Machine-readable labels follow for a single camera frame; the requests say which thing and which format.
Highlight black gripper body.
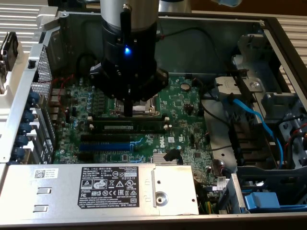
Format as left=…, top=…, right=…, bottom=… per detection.
left=100, top=21, right=159, bottom=83

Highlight green RAM stick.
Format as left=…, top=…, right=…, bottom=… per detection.
left=93, top=120, right=167, bottom=132

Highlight RAM slot white latches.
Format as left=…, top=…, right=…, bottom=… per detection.
left=87, top=123, right=171, bottom=134

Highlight silver CPU socket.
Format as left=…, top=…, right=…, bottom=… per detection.
left=109, top=92, right=163, bottom=118

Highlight grey metal PC case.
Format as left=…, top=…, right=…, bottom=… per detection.
left=0, top=9, right=307, bottom=221

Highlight green Dell motherboard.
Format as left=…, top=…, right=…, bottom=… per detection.
left=49, top=76, right=231, bottom=192

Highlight long black expansion slot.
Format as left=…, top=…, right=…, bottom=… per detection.
left=80, top=133, right=132, bottom=144

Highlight blue expansion slot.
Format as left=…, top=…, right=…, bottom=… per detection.
left=78, top=143, right=132, bottom=151

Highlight silver finned heatsink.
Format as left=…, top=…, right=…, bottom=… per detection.
left=152, top=153, right=183, bottom=166

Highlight black angled plug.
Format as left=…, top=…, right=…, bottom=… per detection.
left=162, top=148, right=181, bottom=164

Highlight short black expansion slot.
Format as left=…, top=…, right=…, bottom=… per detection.
left=77, top=152, right=94, bottom=161

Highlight blue card retention clip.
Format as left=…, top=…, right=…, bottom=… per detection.
left=24, top=107, right=36, bottom=122
left=12, top=147, right=26, bottom=161
left=19, top=122, right=33, bottom=135
left=27, top=92, right=40, bottom=107
left=15, top=134, right=29, bottom=147

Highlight black plastic bar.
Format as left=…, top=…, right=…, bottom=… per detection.
left=224, top=68, right=256, bottom=103

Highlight silver power supply unit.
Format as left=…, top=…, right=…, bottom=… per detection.
left=0, top=164, right=200, bottom=216

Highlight metal disk bay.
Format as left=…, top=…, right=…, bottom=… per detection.
left=213, top=33, right=307, bottom=168

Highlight blue plastic drive latch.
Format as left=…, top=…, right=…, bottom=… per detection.
left=243, top=191, right=307, bottom=214

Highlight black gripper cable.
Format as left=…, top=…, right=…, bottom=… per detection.
left=119, top=3, right=133, bottom=48

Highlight black looped cable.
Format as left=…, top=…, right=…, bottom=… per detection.
left=76, top=54, right=97, bottom=78

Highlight black wire with connector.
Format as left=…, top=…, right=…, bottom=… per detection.
left=157, top=27, right=230, bottom=71

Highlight red and black twisted wire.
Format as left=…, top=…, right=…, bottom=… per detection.
left=38, top=74, right=75, bottom=115

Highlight blue flat data wire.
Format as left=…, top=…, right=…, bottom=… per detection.
left=222, top=94, right=286, bottom=170

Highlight black disk power wire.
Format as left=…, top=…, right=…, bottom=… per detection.
left=227, top=121, right=273, bottom=167

